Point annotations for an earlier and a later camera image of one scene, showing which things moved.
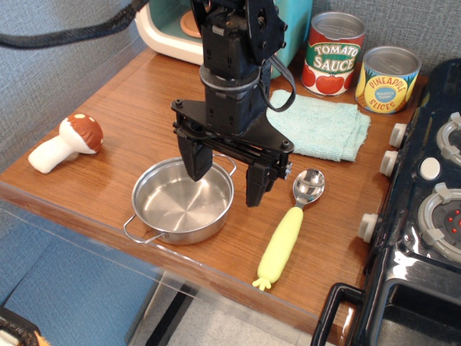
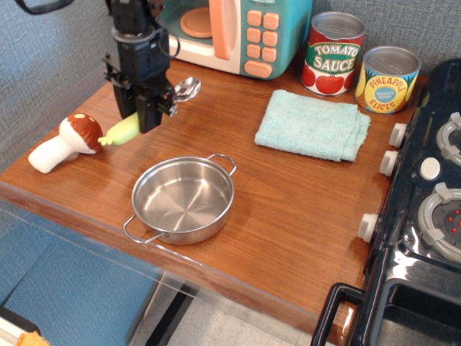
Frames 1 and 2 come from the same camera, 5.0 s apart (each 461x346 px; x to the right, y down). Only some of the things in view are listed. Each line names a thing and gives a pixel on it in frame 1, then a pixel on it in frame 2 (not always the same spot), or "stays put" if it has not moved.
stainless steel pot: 166,201 stays put
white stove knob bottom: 367,225 stays put
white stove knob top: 397,135 stays put
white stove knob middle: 388,161 stays put
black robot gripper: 235,120 to 140,62
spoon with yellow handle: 308,184 to 128,129
